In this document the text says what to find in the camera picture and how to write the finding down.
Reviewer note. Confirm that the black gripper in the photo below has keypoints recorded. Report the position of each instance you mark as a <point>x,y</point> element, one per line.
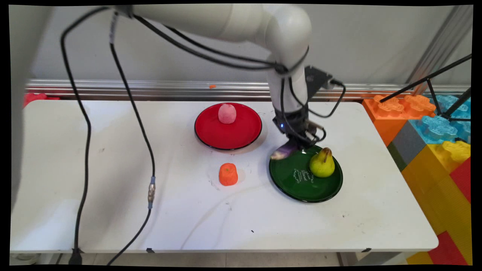
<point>293,124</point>

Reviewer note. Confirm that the purple toy eggplant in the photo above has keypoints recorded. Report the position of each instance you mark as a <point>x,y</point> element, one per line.
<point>282,151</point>

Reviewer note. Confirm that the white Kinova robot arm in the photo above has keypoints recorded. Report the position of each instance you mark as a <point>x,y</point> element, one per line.
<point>286,34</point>

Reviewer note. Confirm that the yellow-green toy pear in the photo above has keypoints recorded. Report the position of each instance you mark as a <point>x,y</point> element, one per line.
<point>322,165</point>

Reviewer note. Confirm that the dark green plate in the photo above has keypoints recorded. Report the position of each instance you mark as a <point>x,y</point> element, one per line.
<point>301,184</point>

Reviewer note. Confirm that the red plate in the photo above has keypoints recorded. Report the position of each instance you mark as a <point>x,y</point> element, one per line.
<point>229,133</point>

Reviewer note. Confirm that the orange toy fruit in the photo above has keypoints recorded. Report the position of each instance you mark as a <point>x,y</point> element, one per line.
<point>228,175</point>

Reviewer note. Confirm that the pink toy peach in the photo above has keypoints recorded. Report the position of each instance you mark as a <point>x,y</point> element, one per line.
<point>227,113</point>

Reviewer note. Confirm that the large orange toy block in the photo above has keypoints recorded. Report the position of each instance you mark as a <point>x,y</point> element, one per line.
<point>389,118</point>

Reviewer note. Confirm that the large grey toy block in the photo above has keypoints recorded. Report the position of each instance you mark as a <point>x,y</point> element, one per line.
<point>408,145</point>

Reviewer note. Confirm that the large blue toy block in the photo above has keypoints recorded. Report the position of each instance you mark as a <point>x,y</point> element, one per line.
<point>437,130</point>

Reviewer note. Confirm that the large yellow toy block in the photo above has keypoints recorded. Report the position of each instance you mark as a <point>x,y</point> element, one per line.
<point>440,188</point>

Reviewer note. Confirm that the black tripod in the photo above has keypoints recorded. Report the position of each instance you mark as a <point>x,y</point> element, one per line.
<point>433,77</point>

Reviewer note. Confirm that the large red toy block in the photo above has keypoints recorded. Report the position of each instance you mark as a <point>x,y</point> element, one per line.
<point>35,98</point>
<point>462,180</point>
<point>448,250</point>

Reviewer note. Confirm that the slanted aluminium profile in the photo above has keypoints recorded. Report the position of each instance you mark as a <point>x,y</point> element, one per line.
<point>440,45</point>

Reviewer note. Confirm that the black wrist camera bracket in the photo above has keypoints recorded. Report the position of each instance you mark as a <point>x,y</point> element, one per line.
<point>315,79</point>

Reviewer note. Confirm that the horizontal aluminium rail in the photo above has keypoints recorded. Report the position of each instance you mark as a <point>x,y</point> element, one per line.
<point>169,91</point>

